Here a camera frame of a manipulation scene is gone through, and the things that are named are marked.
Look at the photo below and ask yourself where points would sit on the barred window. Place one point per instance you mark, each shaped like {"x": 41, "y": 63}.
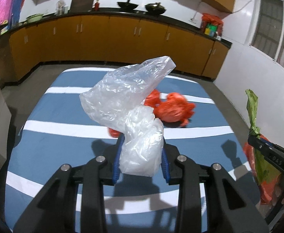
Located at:
{"x": 268, "y": 35}

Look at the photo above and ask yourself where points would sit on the black pot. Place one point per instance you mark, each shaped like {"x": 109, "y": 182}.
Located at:
{"x": 127, "y": 6}

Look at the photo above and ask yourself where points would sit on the wooden lower cabinets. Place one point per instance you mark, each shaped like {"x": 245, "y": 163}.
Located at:
{"x": 109, "y": 37}

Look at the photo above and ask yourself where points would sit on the black wok with lid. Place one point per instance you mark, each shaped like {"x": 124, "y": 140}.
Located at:
{"x": 155, "y": 8}

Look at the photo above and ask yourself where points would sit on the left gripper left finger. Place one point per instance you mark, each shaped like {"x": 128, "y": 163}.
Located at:
{"x": 53, "y": 209}

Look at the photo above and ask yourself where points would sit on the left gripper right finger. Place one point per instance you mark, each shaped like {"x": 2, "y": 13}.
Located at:
{"x": 228, "y": 208}

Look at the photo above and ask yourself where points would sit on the red bag covered appliance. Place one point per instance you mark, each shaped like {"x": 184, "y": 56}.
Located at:
{"x": 211, "y": 25}

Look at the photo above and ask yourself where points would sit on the red bottle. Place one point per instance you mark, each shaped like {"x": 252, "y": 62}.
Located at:
{"x": 96, "y": 6}

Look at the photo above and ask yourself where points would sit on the dark cutting board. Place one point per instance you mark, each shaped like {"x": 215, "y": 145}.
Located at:
{"x": 80, "y": 6}

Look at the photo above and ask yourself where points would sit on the blue striped tablecloth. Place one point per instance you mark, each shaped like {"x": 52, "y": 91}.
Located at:
{"x": 58, "y": 131}

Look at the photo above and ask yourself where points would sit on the olive green foil bag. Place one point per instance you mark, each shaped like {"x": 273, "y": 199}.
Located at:
{"x": 254, "y": 130}

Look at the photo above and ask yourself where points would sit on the clear plastic bag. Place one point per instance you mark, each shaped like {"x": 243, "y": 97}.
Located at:
{"x": 116, "y": 102}

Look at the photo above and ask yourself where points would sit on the red plastic trash basket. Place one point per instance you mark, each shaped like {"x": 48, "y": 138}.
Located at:
{"x": 265, "y": 174}

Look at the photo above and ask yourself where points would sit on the green bowl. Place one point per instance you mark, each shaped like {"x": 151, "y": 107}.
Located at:
{"x": 34, "y": 18}

